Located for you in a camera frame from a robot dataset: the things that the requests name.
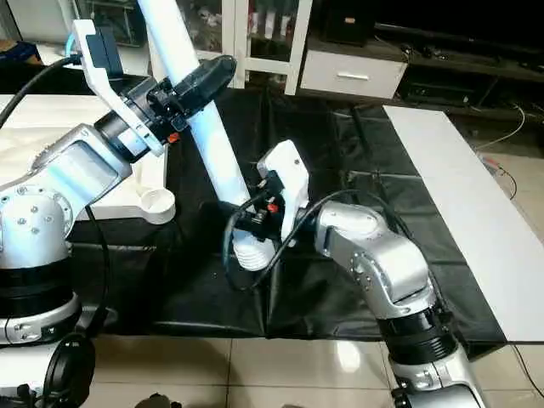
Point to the white plastic table leg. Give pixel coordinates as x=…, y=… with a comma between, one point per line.
x=212, y=136

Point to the white plastic table top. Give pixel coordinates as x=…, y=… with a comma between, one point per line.
x=51, y=127

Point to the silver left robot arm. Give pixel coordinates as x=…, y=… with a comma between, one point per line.
x=51, y=212

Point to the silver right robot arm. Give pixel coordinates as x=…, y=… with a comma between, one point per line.
x=382, y=255

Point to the white glass door cabinet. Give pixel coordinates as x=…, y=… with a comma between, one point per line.
x=263, y=38

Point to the black work mat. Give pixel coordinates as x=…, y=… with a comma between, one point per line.
x=340, y=280

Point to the white drawer unit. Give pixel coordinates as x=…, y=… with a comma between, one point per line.
x=353, y=75

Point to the brown cardboard box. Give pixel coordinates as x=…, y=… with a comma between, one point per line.
x=17, y=53

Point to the white flat sheet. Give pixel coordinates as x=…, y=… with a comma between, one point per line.
x=476, y=204

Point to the black tv cabinet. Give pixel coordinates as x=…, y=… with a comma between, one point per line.
x=476, y=59

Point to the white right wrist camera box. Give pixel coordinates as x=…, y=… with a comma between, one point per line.
x=287, y=183

